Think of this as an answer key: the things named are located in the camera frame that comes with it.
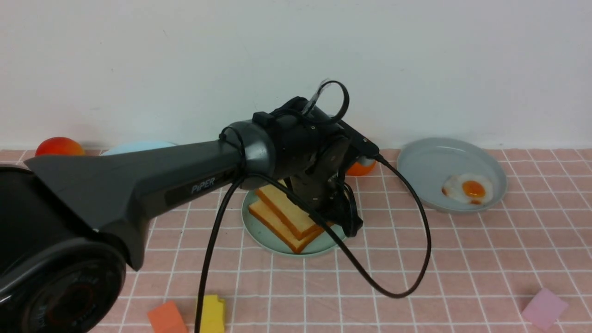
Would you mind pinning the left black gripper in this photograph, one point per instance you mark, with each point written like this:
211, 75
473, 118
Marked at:
323, 187

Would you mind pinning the toast slice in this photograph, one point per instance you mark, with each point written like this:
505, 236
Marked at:
293, 216
266, 216

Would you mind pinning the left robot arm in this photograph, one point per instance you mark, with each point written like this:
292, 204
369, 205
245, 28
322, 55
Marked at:
71, 225

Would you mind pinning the orange fruit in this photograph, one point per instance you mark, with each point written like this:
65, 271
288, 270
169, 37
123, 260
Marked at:
361, 167

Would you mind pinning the teal green plate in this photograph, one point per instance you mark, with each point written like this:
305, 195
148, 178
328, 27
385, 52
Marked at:
266, 239

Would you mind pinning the grey blue plate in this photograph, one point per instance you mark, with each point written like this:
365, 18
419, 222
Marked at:
427, 163

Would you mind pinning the rear fried egg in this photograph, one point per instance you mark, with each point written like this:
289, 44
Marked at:
469, 188

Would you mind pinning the yellow block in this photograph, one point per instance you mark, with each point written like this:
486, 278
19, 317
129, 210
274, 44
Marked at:
213, 315

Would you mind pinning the light blue plate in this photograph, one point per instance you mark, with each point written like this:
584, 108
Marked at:
137, 146

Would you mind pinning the orange block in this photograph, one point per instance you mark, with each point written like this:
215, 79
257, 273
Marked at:
166, 318

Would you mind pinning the pink block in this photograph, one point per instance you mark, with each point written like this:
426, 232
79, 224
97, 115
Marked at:
544, 309

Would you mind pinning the red yellow apple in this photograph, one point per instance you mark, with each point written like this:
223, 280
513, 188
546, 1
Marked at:
60, 145

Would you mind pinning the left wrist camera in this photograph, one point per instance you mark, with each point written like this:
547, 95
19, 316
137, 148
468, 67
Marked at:
359, 146

